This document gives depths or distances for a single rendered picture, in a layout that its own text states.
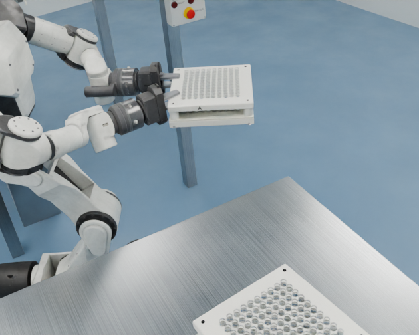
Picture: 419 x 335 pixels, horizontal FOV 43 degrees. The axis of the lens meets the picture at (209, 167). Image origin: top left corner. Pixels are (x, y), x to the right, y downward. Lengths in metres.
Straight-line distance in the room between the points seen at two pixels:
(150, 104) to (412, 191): 1.81
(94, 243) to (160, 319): 0.77
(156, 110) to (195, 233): 0.39
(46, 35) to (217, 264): 1.01
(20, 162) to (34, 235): 1.60
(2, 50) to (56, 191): 0.50
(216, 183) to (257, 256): 1.70
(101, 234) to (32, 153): 0.64
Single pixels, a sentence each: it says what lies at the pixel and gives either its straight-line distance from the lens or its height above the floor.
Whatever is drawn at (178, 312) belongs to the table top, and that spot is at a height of 0.90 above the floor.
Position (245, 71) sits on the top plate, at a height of 1.08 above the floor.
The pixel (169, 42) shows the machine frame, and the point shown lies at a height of 0.86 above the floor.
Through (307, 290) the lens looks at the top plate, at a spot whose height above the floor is 0.97.
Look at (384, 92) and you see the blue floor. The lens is 3.87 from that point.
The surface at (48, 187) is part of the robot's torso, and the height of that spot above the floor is 0.80.
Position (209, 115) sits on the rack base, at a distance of 1.55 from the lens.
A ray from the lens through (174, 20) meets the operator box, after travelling 2.44.
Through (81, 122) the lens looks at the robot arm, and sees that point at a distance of 1.43.
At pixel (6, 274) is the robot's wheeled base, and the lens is 2.23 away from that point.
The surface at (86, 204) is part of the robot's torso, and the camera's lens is 1.87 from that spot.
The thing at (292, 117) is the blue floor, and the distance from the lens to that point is 3.53.
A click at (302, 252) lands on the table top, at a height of 0.90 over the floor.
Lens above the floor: 1.83
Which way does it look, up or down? 36 degrees down
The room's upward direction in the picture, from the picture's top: 5 degrees counter-clockwise
